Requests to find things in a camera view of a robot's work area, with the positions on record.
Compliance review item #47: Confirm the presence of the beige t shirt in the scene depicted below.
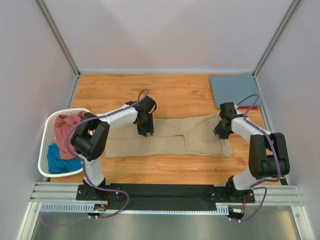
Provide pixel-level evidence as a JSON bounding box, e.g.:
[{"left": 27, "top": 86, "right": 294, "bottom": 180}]
[{"left": 104, "top": 113, "right": 233, "bottom": 158}]

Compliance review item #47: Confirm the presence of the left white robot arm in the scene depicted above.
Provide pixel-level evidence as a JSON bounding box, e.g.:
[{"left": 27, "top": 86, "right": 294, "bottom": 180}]
[{"left": 66, "top": 96, "right": 157, "bottom": 201}]

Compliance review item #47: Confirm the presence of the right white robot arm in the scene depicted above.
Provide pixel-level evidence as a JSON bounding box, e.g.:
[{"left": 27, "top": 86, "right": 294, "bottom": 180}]
[{"left": 213, "top": 102, "right": 290, "bottom": 201}]

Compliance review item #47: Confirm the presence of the folded grey-blue t shirt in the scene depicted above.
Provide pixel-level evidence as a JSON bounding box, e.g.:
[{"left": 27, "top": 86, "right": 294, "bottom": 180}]
[{"left": 209, "top": 72, "right": 260, "bottom": 109}]

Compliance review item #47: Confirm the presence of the pink t shirt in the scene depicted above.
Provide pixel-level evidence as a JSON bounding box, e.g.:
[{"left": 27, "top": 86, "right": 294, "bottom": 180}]
[{"left": 54, "top": 111, "right": 86, "bottom": 160}]

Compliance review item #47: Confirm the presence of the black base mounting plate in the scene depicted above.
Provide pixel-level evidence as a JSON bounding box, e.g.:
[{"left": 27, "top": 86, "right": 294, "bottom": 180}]
[{"left": 76, "top": 183, "right": 256, "bottom": 212}]

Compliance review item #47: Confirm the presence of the white laundry basket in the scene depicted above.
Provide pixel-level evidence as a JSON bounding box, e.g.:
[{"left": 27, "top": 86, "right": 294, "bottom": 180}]
[{"left": 37, "top": 108, "right": 89, "bottom": 178}]

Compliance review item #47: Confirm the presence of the blue t shirt in basket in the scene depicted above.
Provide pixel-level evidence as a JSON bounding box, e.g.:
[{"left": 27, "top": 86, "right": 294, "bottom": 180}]
[{"left": 47, "top": 143, "right": 82, "bottom": 174}]

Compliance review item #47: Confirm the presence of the left aluminium frame post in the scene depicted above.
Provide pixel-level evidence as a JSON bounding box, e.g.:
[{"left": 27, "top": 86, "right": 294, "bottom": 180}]
[{"left": 35, "top": 0, "right": 81, "bottom": 77}]

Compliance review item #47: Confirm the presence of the aluminium frame post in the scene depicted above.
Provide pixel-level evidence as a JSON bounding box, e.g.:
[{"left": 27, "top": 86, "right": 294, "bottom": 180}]
[
  {"left": 35, "top": 0, "right": 81, "bottom": 77},
  {"left": 252, "top": 0, "right": 303, "bottom": 79}
]

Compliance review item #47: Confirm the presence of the grey slotted cable duct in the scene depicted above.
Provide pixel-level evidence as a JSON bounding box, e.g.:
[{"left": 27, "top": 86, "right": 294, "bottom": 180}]
[{"left": 39, "top": 202, "right": 245, "bottom": 215}]

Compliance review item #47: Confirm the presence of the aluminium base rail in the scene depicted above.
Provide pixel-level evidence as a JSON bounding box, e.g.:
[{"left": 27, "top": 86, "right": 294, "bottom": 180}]
[{"left": 18, "top": 182, "right": 315, "bottom": 240}]

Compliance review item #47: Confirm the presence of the right aluminium frame post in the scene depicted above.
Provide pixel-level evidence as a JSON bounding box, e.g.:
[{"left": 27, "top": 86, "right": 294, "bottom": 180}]
[{"left": 252, "top": 0, "right": 303, "bottom": 79}]

